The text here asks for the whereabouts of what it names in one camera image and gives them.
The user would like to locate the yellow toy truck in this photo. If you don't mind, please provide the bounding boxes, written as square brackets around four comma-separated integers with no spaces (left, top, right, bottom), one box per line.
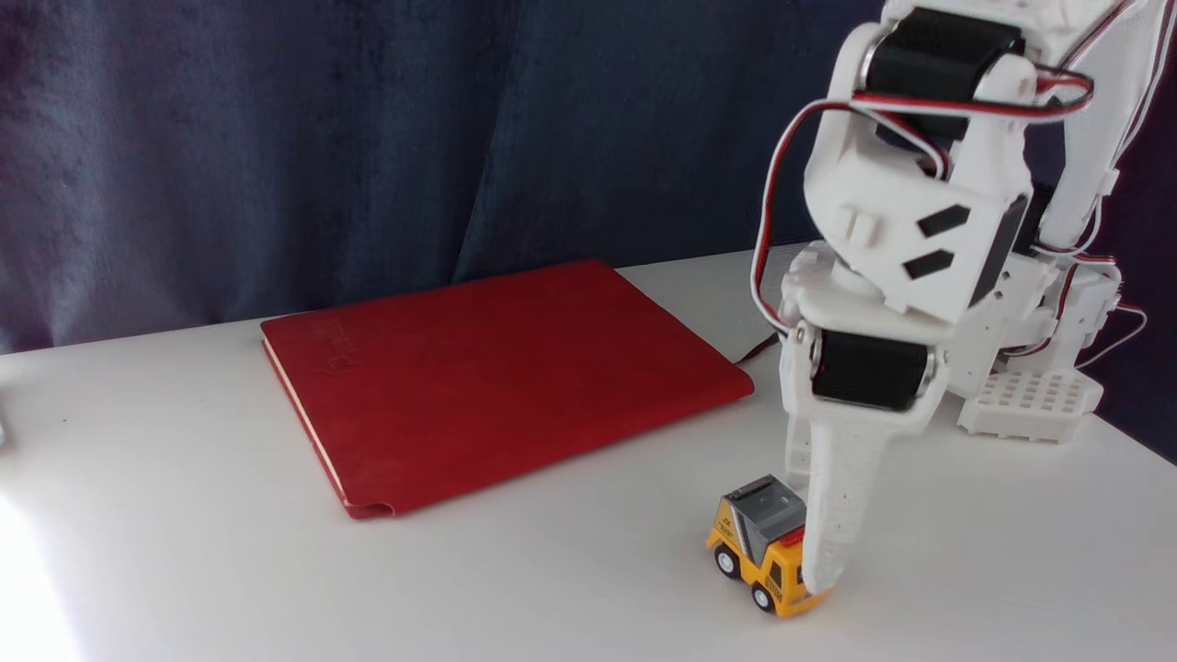
[705,474,829,619]

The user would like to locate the red notebook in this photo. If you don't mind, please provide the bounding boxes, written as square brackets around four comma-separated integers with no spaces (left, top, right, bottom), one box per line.
[259,257,756,520]

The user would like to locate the dark blue curtain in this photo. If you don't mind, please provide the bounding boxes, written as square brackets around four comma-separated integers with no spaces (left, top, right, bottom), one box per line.
[0,0,1177,465]

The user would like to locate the red white black wrist cable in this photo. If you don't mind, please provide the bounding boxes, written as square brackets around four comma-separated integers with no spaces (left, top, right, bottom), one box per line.
[749,68,1098,335]

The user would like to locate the red white base cable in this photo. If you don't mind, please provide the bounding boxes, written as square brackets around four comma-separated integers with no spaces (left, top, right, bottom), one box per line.
[1074,300,1151,371]

